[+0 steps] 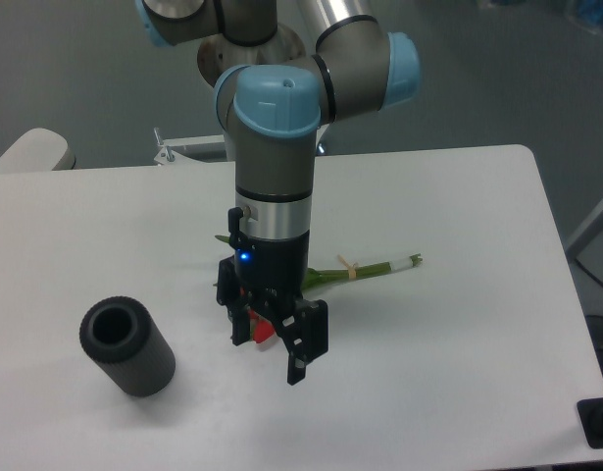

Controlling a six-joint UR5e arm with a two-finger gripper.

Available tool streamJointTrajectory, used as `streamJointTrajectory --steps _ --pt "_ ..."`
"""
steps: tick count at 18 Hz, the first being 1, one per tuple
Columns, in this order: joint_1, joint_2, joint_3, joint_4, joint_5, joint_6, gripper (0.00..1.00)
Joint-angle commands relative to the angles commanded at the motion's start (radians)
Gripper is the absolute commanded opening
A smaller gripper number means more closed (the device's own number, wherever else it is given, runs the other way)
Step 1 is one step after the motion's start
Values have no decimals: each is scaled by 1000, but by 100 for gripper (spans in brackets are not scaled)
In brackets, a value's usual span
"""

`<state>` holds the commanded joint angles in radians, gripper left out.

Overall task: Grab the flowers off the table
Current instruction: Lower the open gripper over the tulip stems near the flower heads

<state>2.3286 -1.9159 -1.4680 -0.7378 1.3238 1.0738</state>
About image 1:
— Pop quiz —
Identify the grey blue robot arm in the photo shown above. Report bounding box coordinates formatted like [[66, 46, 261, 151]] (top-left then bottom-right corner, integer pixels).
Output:
[[214, 1, 421, 385]]

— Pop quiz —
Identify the white chair armrest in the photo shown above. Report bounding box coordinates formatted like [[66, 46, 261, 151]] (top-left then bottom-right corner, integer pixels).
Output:
[[0, 128, 76, 175]]

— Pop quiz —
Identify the blue plastic bag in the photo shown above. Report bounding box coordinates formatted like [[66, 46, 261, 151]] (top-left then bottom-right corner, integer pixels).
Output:
[[565, 0, 603, 34]]

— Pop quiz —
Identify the white furniture frame right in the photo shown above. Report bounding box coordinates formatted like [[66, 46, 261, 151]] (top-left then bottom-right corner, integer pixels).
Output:
[[565, 197, 603, 260]]

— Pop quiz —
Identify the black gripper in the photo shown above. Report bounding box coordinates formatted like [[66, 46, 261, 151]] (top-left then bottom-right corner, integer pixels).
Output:
[[216, 207, 328, 386]]

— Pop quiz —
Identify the dark grey ribbed vase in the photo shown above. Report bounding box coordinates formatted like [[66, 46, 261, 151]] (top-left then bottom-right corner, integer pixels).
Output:
[[78, 296, 176, 397]]

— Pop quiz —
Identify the red tulip bouquet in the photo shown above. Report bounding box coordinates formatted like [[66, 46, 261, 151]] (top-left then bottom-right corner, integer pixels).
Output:
[[216, 235, 423, 343]]

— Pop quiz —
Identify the black device at table edge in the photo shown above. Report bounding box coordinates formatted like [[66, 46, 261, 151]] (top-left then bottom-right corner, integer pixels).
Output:
[[577, 397, 603, 449]]

